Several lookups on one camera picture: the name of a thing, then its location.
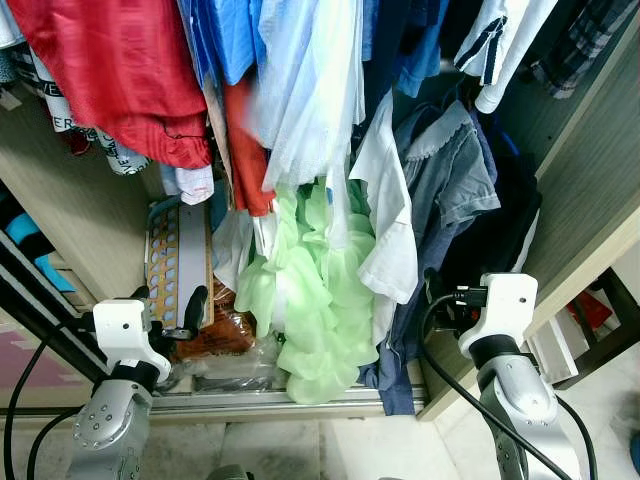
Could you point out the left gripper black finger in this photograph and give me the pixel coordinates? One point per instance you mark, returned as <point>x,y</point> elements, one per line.
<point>141,295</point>
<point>196,310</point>

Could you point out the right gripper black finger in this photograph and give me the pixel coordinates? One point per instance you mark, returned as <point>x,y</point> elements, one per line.
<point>436,287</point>

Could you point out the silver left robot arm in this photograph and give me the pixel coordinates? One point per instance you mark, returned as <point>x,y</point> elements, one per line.
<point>110,430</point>

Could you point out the brown bag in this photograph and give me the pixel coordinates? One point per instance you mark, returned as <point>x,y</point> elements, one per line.
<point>225,335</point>

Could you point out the plain white shirt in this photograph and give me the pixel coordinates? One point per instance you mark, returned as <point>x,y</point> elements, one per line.
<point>385,220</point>

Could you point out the blue denim trousers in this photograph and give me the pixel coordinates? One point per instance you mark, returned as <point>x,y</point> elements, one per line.
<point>400,370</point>

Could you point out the long white box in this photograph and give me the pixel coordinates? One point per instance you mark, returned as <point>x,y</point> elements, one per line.
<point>550,350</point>

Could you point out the cyan and black striped object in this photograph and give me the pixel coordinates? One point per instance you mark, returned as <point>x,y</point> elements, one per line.
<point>45,268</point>

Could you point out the dark navy garment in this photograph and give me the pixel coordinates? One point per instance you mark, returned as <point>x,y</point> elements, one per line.
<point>505,210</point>

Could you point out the grey shirt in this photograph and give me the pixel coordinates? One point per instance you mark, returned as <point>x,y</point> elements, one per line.
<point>450,170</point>

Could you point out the light green ruffled dress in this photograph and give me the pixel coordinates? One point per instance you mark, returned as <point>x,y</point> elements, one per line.
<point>315,300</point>

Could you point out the white and pink garment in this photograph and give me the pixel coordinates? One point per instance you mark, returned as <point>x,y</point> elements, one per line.
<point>190,185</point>

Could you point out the pink mat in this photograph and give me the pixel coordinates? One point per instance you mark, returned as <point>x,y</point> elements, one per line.
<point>40,365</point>

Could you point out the small red object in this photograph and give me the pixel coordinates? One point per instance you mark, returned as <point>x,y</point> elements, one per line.
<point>590,310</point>

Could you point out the white garment with black lettering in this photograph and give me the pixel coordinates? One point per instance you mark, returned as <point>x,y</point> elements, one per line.
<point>120,158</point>

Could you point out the orange-red garment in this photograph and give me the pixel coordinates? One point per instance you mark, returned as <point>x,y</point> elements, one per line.
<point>245,160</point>

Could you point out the silver left robot leg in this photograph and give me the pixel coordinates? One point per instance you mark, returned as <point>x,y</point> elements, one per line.
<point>230,473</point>

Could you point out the grey wooden wardrobe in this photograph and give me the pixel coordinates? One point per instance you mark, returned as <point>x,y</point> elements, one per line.
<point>590,170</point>

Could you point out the red shirt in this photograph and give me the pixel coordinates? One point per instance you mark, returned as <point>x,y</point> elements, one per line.
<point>110,70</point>

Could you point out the white sheer garment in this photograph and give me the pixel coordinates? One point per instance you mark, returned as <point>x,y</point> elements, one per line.
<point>305,90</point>

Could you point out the white shirt with navy stripes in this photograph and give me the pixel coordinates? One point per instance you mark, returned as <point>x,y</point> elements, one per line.
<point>510,50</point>

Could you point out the blue shirt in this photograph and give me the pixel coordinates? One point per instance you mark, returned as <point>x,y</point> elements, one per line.
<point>225,35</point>

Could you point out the dark plaid shirt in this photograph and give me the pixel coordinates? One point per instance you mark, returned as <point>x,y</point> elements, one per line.
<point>585,40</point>

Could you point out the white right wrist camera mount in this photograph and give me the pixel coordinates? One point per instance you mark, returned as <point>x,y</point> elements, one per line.
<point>505,305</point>

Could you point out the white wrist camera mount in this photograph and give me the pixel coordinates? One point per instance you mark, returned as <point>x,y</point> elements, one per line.
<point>125,335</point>
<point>505,305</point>

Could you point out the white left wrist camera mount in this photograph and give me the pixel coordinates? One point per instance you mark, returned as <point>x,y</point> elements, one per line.
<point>125,335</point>

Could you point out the black table frame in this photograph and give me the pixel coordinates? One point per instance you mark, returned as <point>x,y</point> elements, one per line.
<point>622,300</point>

